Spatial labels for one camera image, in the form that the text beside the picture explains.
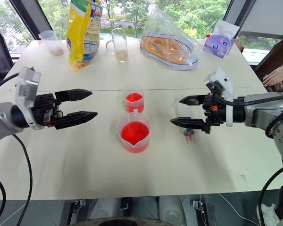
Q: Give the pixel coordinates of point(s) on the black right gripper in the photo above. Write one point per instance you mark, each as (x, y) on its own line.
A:
(213, 113)

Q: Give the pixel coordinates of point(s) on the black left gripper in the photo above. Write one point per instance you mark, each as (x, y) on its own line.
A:
(43, 108)

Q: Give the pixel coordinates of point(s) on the clear plastic syringe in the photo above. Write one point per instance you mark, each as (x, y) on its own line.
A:
(180, 110)

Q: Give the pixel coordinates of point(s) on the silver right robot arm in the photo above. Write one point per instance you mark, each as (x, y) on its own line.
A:
(261, 110)

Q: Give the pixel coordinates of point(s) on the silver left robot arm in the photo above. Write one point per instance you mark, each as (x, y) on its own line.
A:
(1, 117)

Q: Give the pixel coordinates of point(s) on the small beaker red liquid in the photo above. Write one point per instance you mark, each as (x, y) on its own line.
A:
(134, 99)

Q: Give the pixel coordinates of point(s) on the large beaker red liquid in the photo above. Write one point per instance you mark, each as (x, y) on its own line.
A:
(134, 133)

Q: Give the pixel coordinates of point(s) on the plastic measuring cup with grains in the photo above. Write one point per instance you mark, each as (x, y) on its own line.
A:
(53, 43)

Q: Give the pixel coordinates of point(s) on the person's bare hand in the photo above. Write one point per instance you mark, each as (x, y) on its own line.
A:
(278, 75)

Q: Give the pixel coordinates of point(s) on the clear bag with orange contents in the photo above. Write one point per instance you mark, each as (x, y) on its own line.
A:
(167, 47)

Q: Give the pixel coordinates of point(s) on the yellow snack bag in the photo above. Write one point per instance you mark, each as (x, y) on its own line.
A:
(81, 33)

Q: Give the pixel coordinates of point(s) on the purple tissue pack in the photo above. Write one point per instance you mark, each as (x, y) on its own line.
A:
(219, 42)

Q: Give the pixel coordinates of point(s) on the tall glass mug with grains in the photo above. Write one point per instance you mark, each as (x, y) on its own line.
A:
(120, 47)

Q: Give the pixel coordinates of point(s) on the black chair back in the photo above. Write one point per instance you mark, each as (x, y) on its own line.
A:
(0, 54)

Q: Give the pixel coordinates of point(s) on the dark brown wooden furniture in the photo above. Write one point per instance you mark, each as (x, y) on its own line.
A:
(272, 58)

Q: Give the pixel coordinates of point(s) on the black table clamp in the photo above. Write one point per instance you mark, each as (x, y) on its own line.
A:
(204, 209)
(125, 203)
(78, 205)

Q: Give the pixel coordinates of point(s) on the grey rounded robot body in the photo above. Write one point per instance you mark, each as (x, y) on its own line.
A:
(169, 209)

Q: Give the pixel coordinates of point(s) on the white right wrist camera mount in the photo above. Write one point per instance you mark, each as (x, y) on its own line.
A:
(222, 80)

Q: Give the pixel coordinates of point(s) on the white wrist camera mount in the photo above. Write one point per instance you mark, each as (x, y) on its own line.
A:
(222, 80)
(26, 82)

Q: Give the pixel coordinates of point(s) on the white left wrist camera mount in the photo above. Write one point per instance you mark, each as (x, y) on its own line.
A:
(26, 82)

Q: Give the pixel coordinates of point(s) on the dark window frame post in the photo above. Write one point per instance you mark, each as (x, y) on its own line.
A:
(33, 16)
(238, 9)

